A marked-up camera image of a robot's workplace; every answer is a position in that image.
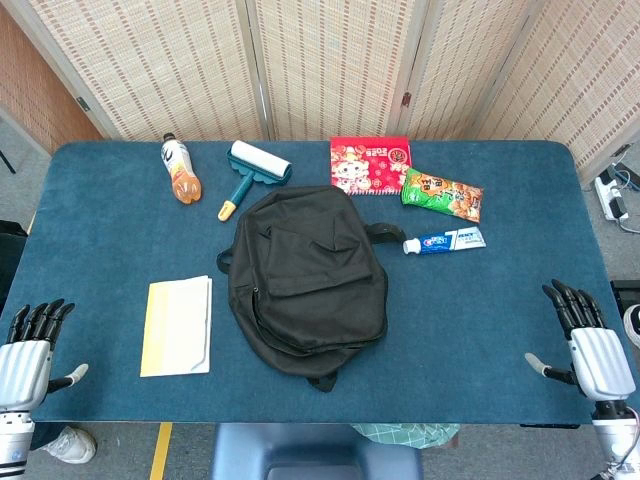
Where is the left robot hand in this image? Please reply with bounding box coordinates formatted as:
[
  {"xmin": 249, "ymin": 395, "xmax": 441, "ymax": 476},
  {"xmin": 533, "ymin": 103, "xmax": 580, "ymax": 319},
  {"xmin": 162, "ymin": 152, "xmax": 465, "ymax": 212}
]
[{"xmin": 0, "ymin": 298, "xmax": 90, "ymax": 414}]

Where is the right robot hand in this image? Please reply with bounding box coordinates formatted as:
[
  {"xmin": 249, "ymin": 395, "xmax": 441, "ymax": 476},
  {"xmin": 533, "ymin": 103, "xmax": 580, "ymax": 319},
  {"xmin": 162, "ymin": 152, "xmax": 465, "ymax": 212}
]
[{"xmin": 524, "ymin": 278, "xmax": 640, "ymax": 404}]

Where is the yellow white notebook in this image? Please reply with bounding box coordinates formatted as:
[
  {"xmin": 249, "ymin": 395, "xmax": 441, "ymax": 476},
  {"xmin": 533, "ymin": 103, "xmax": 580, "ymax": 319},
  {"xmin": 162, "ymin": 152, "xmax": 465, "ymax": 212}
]
[{"xmin": 139, "ymin": 274, "xmax": 214, "ymax": 379}]

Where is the black backpack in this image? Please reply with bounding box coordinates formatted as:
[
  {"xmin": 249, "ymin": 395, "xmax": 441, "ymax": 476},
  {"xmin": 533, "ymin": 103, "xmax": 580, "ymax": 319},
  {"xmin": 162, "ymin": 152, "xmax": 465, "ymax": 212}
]
[{"xmin": 216, "ymin": 184, "xmax": 405, "ymax": 394}]

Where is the black and white shoe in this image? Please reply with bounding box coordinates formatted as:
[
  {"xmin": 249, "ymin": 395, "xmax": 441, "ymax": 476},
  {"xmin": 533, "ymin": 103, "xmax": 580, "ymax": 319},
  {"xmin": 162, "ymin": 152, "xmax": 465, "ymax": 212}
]
[{"xmin": 623, "ymin": 304, "xmax": 640, "ymax": 350}]

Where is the black box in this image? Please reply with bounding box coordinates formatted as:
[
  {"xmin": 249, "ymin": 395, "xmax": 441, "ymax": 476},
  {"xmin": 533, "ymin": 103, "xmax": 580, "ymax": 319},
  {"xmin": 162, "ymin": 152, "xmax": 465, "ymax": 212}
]
[{"xmin": 610, "ymin": 279, "xmax": 640, "ymax": 321}]

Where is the dark trouser leg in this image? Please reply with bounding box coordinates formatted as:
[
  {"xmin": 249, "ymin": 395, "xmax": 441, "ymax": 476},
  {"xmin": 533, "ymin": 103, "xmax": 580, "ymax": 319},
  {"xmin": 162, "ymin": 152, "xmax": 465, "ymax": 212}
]
[{"xmin": 30, "ymin": 423, "xmax": 70, "ymax": 451}]

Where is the white sneaker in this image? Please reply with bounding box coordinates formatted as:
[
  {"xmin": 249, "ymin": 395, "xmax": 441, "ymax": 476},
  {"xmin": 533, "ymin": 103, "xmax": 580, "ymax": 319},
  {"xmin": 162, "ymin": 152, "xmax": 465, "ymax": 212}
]
[{"xmin": 42, "ymin": 425, "xmax": 98, "ymax": 465}]

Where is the black bag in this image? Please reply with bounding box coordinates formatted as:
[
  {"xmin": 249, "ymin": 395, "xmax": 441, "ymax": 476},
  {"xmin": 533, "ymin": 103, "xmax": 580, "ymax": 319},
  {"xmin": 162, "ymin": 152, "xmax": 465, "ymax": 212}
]
[{"xmin": 0, "ymin": 219, "xmax": 29, "ymax": 314}]

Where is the blue table cover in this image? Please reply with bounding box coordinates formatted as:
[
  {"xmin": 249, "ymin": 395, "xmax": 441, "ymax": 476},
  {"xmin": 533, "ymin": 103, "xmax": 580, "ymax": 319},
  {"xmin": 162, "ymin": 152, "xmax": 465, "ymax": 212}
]
[{"xmin": 0, "ymin": 140, "xmax": 640, "ymax": 426}]

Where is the white power strip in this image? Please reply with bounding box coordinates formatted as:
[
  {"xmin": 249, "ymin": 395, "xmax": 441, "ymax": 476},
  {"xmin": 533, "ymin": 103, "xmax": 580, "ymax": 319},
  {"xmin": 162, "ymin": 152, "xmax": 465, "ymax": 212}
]
[{"xmin": 593, "ymin": 167, "xmax": 630, "ymax": 222}]

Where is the blue toothpaste tube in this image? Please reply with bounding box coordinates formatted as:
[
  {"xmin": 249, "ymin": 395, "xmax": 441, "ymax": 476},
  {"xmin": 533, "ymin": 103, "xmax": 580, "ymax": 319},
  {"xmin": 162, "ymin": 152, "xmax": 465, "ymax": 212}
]
[{"xmin": 402, "ymin": 226, "xmax": 487, "ymax": 256}]

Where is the green checked cloth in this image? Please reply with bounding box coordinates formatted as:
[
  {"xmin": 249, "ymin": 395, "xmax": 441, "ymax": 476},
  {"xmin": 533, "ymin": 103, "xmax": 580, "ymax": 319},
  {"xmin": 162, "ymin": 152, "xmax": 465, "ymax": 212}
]
[{"xmin": 351, "ymin": 423, "xmax": 461, "ymax": 450}]

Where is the green snack bag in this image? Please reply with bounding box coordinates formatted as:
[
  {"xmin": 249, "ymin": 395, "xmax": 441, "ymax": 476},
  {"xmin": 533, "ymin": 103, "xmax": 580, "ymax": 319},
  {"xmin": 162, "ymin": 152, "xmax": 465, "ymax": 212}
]
[{"xmin": 400, "ymin": 167, "xmax": 485, "ymax": 224}]

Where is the orange drink bottle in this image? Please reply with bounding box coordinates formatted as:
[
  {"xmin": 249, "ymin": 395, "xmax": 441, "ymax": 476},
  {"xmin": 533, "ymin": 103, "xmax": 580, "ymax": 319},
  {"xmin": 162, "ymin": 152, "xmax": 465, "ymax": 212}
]
[{"xmin": 160, "ymin": 132, "xmax": 203, "ymax": 206}]

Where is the blue-grey chair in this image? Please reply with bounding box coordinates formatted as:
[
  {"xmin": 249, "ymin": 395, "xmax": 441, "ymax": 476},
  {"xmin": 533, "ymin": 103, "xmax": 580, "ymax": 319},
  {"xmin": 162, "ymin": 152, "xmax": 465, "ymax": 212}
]
[{"xmin": 212, "ymin": 422, "xmax": 424, "ymax": 480}]

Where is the teal lint roller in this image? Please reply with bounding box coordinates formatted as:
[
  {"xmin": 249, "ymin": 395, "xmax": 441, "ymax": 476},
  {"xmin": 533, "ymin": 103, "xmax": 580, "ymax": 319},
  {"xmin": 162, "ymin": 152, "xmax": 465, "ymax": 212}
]
[{"xmin": 217, "ymin": 139, "xmax": 294, "ymax": 223}]

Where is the woven bamboo folding screen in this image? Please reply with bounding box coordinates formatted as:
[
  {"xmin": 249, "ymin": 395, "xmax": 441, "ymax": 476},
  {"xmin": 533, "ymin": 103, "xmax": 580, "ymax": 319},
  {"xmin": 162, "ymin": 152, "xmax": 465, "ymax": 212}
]
[{"xmin": 9, "ymin": 0, "xmax": 640, "ymax": 171}]

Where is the blue cable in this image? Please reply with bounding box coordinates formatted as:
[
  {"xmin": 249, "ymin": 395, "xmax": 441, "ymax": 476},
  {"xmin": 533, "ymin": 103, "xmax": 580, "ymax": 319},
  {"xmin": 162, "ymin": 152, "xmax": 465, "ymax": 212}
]
[{"xmin": 612, "ymin": 167, "xmax": 640, "ymax": 192}]

